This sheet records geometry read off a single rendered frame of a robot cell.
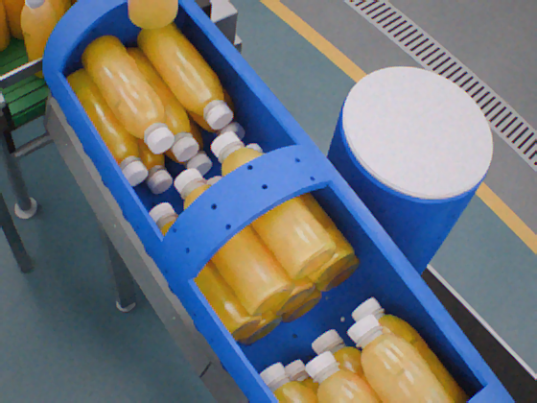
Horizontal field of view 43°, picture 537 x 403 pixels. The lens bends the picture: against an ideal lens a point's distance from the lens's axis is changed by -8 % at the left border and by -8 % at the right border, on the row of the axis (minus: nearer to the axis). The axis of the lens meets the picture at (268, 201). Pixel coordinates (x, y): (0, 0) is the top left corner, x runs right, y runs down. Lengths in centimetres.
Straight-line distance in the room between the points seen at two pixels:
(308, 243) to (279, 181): 8
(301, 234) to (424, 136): 41
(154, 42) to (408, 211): 50
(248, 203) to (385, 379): 27
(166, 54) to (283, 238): 39
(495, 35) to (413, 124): 185
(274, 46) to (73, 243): 105
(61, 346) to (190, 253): 126
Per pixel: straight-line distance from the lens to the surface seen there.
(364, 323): 90
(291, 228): 91
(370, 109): 125
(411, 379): 87
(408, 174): 119
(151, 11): 101
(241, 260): 94
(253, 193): 90
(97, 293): 218
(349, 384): 90
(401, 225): 126
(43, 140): 209
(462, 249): 240
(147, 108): 106
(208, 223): 90
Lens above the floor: 200
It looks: 60 degrees down
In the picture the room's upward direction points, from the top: 12 degrees clockwise
